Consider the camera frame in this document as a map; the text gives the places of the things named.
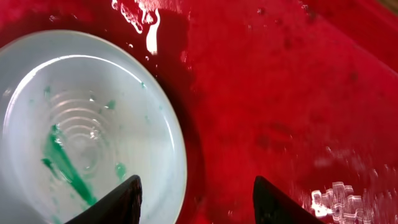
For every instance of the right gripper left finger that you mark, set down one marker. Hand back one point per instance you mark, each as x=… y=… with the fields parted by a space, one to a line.
x=121 y=206

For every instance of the red plastic tray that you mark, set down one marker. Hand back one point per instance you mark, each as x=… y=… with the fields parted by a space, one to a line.
x=303 y=93

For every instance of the light blue plate top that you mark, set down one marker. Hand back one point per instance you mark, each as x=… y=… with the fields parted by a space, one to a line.
x=78 y=117

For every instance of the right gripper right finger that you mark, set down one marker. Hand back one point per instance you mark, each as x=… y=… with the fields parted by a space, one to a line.
x=272 y=206

